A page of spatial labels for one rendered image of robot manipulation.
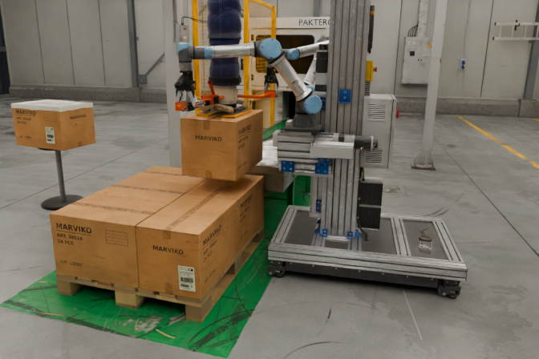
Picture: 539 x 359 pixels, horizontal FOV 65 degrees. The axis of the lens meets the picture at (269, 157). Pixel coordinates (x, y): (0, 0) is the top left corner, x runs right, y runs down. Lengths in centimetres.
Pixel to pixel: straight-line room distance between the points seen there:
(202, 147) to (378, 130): 117
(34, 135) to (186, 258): 246
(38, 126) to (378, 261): 322
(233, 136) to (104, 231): 97
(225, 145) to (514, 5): 1063
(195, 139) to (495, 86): 1047
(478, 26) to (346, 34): 968
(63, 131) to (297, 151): 230
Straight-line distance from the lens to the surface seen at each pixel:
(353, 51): 286
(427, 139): 610
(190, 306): 258
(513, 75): 1266
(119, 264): 271
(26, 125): 455
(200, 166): 289
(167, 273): 255
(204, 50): 248
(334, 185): 300
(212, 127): 279
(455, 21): 1230
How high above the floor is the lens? 150
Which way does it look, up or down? 14 degrees down
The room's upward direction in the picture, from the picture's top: 1 degrees clockwise
